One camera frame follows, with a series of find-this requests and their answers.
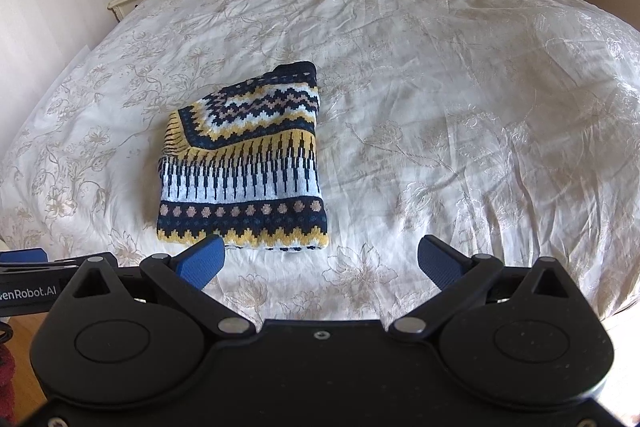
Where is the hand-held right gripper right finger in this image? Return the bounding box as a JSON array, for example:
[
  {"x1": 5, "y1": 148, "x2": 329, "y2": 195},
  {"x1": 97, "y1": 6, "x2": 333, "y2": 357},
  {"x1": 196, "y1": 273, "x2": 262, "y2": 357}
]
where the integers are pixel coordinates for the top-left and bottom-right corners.
[{"x1": 389, "y1": 234, "x2": 574, "y2": 341}]

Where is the dark red cloth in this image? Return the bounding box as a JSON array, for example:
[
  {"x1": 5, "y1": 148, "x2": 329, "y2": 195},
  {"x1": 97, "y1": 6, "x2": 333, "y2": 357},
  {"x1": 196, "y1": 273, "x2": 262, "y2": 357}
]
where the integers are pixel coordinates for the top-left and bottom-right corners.
[{"x1": 0, "y1": 346, "x2": 17, "y2": 414}]

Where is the patterned knit sweater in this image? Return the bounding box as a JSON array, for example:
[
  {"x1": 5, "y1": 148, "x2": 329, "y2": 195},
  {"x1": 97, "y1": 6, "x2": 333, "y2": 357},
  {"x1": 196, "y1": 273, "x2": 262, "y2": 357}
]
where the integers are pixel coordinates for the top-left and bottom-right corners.
[{"x1": 155, "y1": 61, "x2": 331, "y2": 254}]

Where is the bed with cream floral bedspread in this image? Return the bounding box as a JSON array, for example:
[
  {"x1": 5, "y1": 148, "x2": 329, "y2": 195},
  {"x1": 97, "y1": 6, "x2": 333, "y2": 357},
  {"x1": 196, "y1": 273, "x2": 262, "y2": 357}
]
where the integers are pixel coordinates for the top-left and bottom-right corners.
[{"x1": 0, "y1": 0, "x2": 640, "y2": 324}]

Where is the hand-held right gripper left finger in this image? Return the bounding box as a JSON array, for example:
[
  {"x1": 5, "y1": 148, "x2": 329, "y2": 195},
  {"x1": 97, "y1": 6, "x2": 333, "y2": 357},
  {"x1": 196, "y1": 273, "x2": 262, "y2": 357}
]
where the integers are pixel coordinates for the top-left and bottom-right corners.
[{"x1": 70, "y1": 234, "x2": 256, "y2": 339}]

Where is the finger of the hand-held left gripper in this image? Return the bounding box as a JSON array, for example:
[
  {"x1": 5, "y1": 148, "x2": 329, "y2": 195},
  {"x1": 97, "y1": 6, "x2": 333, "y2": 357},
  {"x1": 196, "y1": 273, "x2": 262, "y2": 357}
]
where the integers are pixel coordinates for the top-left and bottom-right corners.
[{"x1": 0, "y1": 248, "x2": 90, "y2": 279}]

